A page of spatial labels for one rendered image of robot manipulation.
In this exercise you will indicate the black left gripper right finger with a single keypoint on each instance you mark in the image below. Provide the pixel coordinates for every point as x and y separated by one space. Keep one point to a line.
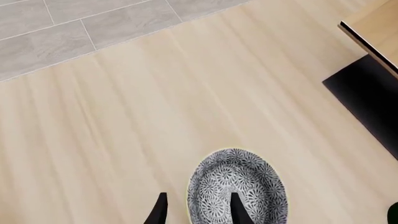
238 210

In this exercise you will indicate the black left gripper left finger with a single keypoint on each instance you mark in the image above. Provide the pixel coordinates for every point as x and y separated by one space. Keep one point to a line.
159 211

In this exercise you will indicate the black white patterned bowl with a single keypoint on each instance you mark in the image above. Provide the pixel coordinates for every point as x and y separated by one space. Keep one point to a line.
245 172

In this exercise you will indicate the wooden cabinet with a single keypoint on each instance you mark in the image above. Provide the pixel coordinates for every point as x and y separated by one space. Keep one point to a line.
370 93

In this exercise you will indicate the round black object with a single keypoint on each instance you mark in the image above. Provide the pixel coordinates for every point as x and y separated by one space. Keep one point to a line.
393 213

